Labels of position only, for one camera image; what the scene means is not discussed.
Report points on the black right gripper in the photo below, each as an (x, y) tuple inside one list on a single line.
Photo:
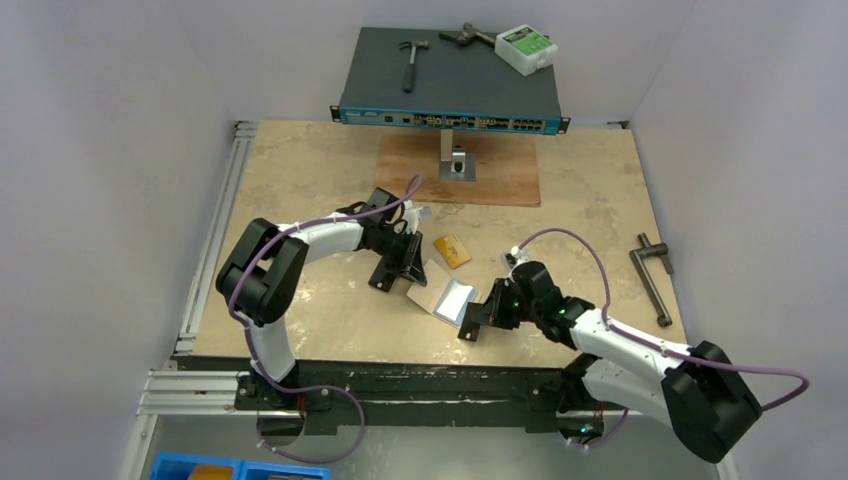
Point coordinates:
[(490, 312)]

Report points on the gold credit card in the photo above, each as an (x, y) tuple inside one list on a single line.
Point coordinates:
[(452, 250)]

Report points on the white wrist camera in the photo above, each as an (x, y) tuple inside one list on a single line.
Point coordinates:
[(514, 257), (413, 216)]

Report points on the dark pliers tool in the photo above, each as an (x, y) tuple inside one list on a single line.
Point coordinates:
[(468, 35)]

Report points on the aluminium frame rail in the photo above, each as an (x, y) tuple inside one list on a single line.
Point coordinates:
[(575, 198)]

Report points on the metal stand base bracket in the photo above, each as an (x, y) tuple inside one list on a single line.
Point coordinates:
[(456, 164)]

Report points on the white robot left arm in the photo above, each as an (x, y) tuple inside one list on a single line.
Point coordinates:
[(259, 278)]

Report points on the small hammer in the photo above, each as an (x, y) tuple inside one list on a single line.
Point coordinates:
[(413, 46)]

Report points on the blue plastic bin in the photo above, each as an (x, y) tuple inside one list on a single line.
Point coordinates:
[(175, 466)]

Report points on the brown plywood board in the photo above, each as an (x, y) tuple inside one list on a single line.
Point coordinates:
[(485, 169)]

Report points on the tan leather card holder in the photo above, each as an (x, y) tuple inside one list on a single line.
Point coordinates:
[(443, 297)]

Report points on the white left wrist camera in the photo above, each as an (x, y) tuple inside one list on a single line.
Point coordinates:
[(413, 216)]

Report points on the blue network switch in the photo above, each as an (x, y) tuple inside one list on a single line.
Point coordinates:
[(457, 88)]

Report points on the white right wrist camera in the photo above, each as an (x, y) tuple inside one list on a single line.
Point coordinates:
[(514, 257)]

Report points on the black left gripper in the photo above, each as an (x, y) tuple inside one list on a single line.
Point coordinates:
[(409, 264)]

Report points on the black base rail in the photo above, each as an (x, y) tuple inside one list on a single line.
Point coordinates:
[(331, 394)]

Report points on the white green box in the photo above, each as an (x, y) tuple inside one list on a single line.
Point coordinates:
[(525, 49)]

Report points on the metal door handle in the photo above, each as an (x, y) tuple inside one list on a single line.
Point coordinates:
[(639, 256)]

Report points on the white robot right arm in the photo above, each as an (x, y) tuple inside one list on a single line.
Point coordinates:
[(692, 390)]

